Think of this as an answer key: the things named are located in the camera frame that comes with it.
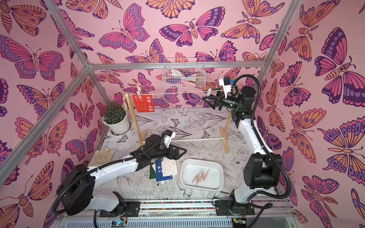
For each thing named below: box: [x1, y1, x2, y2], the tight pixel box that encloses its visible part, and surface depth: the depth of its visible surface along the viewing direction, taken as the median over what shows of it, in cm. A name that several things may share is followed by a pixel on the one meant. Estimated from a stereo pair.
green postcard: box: [149, 163, 156, 180], surface depth 88 cm
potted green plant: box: [102, 103, 131, 135], surface depth 97 cm
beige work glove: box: [87, 147, 116, 168], surface depth 95 cm
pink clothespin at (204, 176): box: [201, 169, 210, 181], surface depth 85 cm
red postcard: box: [132, 94, 155, 113], surface depth 73 cm
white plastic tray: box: [180, 158, 225, 191], surface depth 86 cm
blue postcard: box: [155, 159, 173, 182], surface depth 87 cm
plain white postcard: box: [161, 157, 179, 178], surface depth 89 cm
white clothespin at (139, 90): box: [136, 82, 143, 99], surface depth 66 cm
